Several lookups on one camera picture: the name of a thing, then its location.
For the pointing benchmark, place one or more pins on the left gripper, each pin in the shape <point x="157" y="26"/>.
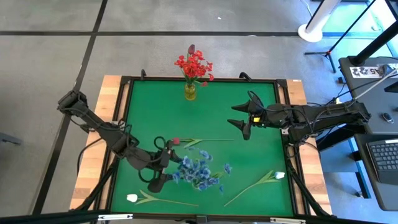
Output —
<point x="161" y="161"/>

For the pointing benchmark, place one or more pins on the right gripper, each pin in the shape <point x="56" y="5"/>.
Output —
<point x="267" y="116"/>

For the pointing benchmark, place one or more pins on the blue artificial flower bunch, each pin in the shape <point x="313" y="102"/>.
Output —
<point x="196" y="171"/>

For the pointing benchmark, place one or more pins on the red artificial tulip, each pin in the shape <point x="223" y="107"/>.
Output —
<point x="191" y="49"/>
<point x="176" y="141"/>

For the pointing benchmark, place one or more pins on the red artificial flower bunch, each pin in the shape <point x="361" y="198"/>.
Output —
<point x="192" y="67"/>

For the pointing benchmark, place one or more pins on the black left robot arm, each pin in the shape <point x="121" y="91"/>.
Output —
<point x="93" y="119"/>

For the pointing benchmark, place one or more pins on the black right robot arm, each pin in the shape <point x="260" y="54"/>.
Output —
<point x="326" y="116"/>

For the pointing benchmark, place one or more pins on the yellow glass vase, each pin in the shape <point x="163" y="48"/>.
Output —
<point x="190" y="93"/>

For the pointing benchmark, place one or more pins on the white artificial tulip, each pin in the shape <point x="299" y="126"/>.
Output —
<point x="279" y="175"/>
<point x="132" y="197"/>

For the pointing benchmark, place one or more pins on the green table mat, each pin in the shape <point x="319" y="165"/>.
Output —
<point x="155" y="118"/>

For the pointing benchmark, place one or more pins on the black tripod stand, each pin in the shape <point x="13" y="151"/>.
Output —
<point x="329" y="53"/>

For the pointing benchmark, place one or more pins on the white pole stand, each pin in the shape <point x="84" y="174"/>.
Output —
<point x="311" y="32"/>

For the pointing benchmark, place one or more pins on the white paper label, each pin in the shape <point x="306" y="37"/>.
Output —
<point x="365" y="71"/>

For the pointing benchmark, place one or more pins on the black desk with keyboard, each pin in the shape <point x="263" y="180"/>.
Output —
<point x="362" y="174"/>

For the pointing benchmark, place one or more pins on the black key fob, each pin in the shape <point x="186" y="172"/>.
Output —
<point x="388" y="118"/>

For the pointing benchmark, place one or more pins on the black keyboard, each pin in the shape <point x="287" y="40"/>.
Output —
<point x="384" y="158"/>

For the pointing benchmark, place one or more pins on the black metal pole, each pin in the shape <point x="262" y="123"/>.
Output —
<point x="379" y="43"/>

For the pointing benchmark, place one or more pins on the silver aluminium bracket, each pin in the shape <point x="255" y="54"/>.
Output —
<point x="287" y="220"/>
<point x="115" y="216"/>

